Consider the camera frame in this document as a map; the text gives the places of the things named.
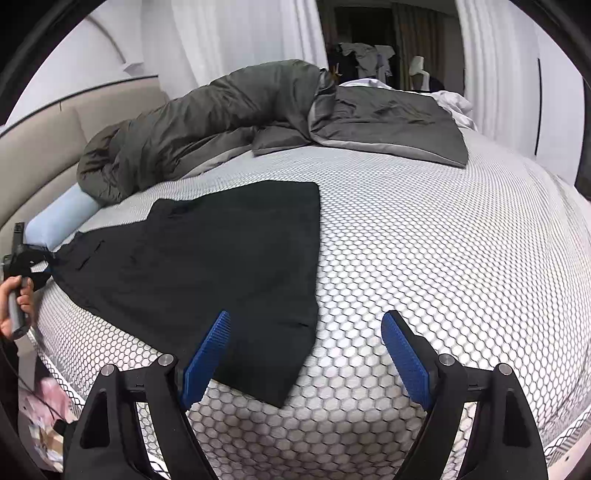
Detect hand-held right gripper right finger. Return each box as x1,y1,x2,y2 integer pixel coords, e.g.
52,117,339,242
381,310,550,480

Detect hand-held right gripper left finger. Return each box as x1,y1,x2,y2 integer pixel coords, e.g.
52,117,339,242
62,310,232,480

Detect black pants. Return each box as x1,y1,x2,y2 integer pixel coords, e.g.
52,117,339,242
51,181,321,409

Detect person's left hand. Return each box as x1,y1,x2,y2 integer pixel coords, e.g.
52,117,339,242
0,276,36,340

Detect light blue pillow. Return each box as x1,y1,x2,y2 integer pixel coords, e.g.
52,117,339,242
25,187,100,247

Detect honeycomb patterned bed mattress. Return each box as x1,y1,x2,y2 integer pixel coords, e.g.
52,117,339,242
28,124,591,480

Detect beige padded headboard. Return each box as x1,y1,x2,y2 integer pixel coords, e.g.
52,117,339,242
0,76,171,259

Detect pink cloth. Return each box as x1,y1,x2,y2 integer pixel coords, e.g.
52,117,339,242
22,376,77,437

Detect grey-green duvet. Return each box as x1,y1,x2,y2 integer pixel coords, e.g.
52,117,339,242
76,59,469,206

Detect white bed sheet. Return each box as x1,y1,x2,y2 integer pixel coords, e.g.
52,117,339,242
342,78,478,131

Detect white lamp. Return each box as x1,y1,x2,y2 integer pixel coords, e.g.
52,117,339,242
409,55,428,90

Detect white curtain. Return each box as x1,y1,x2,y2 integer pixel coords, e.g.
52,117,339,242
455,0,541,160
171,0,326,88

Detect pile of hanging clothes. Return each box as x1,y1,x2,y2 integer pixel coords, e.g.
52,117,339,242
339,41,399,85

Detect black cable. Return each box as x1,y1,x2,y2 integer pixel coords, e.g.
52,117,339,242
0,339,63,418

